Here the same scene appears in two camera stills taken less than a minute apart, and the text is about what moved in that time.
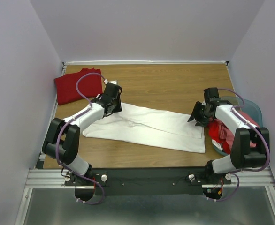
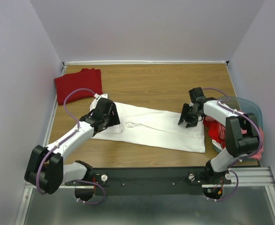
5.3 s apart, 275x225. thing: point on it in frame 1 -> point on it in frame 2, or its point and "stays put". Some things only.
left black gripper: x=118 y=108 -> x=115 y=119
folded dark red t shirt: x=90 y=86 stays put
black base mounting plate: x=148 y=181 stays put
